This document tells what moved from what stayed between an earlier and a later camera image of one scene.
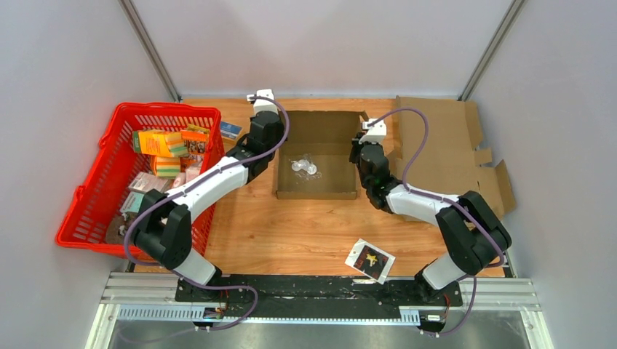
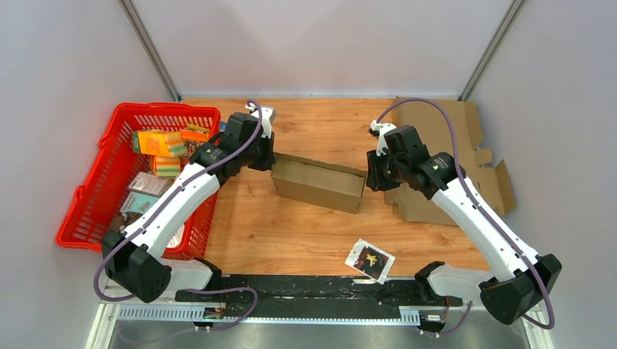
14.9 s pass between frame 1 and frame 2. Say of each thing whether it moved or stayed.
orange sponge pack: stayed
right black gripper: moved
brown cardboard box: stayed
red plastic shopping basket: stayed
